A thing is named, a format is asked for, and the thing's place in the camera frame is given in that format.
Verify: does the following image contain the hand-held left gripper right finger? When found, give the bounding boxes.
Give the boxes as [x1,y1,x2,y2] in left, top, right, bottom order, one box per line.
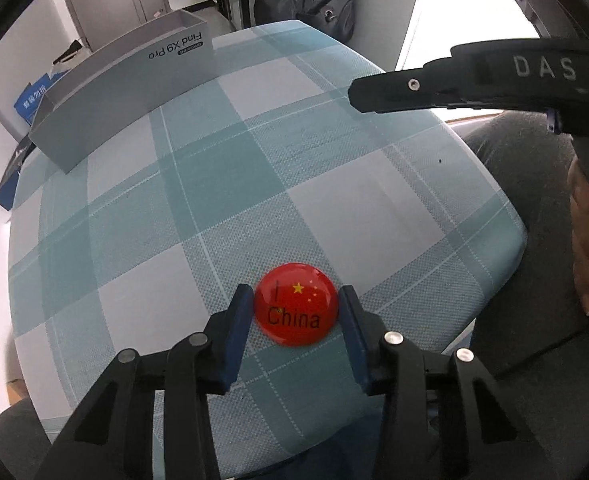
[338,285,545,480]

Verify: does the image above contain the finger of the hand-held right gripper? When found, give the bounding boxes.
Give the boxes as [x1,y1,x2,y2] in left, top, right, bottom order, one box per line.
[348,57,455,113]

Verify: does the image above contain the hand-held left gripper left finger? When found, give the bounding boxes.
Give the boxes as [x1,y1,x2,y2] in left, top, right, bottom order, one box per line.
[34,283,255,480]

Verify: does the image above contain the large red round badge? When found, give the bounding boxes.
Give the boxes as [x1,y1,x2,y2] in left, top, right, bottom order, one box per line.
[253,261,338,348]

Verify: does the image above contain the grey cardboard box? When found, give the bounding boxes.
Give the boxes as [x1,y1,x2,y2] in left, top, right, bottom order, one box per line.
[28,8,220,174]

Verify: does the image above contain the person's right leg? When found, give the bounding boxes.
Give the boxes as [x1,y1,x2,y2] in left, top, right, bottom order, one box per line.
[444,110,589,480]

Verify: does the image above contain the person's leg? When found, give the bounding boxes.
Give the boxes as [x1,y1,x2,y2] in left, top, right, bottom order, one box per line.
[0,399,70,480]
[444,110,589,480]

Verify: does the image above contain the person's left leg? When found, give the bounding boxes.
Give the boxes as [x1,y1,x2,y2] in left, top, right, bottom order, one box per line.
[0,399,70,480]

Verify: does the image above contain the dark blue box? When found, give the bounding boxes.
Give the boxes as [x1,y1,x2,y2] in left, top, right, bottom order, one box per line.
[0,135,36,211]

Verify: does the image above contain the blue packet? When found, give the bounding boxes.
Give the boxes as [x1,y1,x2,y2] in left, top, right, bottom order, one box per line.
[13,71,55,128]

